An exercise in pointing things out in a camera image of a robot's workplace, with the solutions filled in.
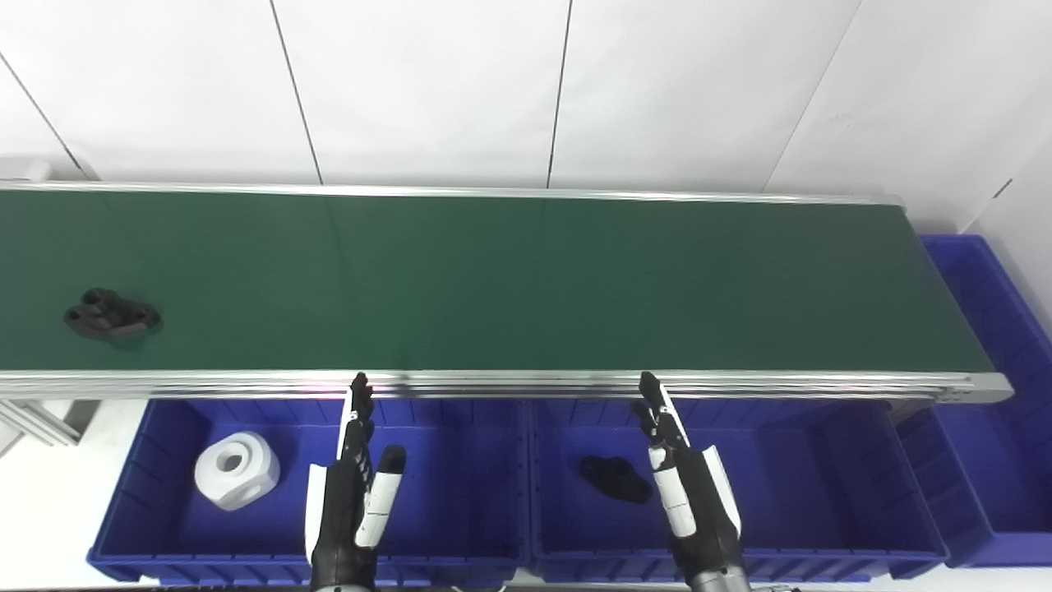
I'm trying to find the white cylindrical machine part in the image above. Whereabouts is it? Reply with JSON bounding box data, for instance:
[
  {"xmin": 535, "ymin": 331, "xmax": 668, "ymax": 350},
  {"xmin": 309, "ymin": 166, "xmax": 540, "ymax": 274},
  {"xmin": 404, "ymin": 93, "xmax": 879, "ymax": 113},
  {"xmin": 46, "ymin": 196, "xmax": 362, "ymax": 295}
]
[{"xmin": 194, "ymin": 432, "xmax": 281, "ymax": 511}]

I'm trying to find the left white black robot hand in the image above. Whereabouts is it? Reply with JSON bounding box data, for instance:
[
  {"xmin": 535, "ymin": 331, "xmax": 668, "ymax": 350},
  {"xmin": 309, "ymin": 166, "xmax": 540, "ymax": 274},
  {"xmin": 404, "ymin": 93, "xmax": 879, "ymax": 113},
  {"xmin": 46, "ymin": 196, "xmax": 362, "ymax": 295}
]
[{"xmin": 306, "ymin": 372, "xmax": 408, "ymax": 592}]

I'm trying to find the blue plastic bin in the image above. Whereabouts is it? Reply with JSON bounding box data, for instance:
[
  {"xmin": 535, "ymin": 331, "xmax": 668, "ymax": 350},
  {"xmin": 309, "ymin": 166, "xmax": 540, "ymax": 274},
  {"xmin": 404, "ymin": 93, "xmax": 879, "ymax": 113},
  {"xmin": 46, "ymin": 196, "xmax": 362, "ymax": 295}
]
[
  {"xmin": 896, "ymin": 234, "xmax": 1052, "ymax": 568},
  {"xmin": 526, "ymin": 398, "xmax": 950, "ymax": 583},
  {"xmin": 87, "ymin": 398, "xmax": 531, "ymax": 586}
]

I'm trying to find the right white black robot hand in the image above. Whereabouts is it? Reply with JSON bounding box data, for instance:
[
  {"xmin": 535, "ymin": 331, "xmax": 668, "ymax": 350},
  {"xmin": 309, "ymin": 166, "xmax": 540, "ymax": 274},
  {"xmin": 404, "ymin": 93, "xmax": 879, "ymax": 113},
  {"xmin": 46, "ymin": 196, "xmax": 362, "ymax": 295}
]
[{"xmin": 631, "ymin": 372, "xmax": 745, "ymax": 576}]

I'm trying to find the green conveyor belt aluminium frame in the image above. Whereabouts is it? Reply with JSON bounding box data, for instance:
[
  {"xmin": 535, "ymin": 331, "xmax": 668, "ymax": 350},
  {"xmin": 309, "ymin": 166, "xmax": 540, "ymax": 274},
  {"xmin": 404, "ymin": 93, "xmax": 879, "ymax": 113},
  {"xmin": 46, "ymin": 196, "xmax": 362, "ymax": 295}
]
[{"xmin": 0, "ymin": 181, "xmax": 1013, "ymax": 405}]

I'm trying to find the black flanged machine part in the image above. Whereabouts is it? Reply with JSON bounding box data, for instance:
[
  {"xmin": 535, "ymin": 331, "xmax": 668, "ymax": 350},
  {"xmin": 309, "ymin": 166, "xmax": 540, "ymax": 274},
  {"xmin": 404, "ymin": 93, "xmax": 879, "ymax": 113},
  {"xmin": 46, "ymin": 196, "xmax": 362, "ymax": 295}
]
[
  {"xmin": 579, "ymin": 456, "xmax": 655, "ymax": 505},
  {"xmin": 64, "ymin": 288, "xmax": 162, "ymax": 341}
]

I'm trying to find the aluminium conveyor leg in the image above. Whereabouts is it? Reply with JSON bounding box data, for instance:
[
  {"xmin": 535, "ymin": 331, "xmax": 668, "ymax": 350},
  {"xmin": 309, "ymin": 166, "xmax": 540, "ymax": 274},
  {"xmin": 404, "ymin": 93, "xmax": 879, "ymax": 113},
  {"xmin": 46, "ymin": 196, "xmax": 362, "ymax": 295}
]
[{"xmin": 0, "ymin": 399, "xmax": 83, "ymax": 457}]

